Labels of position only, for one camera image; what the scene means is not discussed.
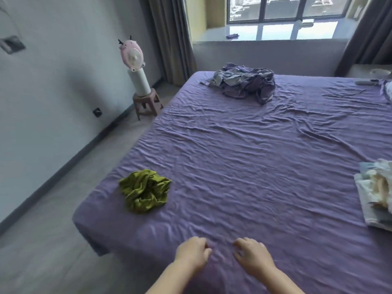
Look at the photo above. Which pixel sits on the person's left hand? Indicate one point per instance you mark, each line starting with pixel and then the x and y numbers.
pixel 193 254

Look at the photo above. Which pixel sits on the person's right hand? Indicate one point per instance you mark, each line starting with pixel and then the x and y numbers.
pixel 254 257

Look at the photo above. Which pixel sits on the green garment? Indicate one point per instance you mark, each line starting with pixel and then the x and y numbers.
pixel 144 189

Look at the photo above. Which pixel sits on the purple sheet bed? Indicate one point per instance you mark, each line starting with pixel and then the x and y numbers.
pixel 260 165

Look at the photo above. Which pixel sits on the light blue denim jeans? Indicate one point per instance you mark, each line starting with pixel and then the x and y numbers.
pixel 366 166

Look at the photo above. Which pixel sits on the pale yellow garment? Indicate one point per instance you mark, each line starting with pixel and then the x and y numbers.
pixel 382 186

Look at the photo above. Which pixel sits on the person's left forearm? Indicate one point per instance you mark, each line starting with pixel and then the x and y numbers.
pixel 171 281

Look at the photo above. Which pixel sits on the brown plastic stool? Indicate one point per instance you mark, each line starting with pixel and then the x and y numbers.
pixel 147 102

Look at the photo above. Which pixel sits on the crumpled purple grey quilt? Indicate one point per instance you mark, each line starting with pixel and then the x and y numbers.
pixel 245 82

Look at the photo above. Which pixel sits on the pink fan white base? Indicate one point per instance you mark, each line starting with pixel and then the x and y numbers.
pixel 134 67

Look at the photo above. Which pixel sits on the grey flat remote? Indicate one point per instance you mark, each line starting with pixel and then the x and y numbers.
pixel 366 83

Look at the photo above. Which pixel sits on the floral pillow purple trim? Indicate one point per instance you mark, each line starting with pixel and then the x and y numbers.
pixel 388 91

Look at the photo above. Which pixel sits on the grey curtain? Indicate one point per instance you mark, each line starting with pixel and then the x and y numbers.
pixel 364 36
pixel 171 39

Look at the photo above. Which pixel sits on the low beige bedside table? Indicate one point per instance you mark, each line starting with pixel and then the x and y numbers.
pixel 367 71

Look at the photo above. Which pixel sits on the small purple item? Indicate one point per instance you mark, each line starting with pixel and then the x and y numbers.
pixel 232 36

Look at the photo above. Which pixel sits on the white round lamp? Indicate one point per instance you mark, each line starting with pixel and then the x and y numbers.
pixel 379 73

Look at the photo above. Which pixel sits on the white bay window sill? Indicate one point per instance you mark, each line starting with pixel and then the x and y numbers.
pixel 275 32

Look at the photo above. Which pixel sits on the small white box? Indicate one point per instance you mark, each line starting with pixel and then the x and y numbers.
pixel 304 23

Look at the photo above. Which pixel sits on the dark framed window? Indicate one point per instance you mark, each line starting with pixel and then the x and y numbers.
pixel 291 9

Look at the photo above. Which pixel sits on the wooden window shelf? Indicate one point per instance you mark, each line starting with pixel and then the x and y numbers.
pixel 358 6

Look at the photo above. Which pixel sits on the black socket with plug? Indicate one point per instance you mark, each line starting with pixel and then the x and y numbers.
pixel 12 45

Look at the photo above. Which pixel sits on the black low wall socket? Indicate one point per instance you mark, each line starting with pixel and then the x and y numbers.
pixel 97 112

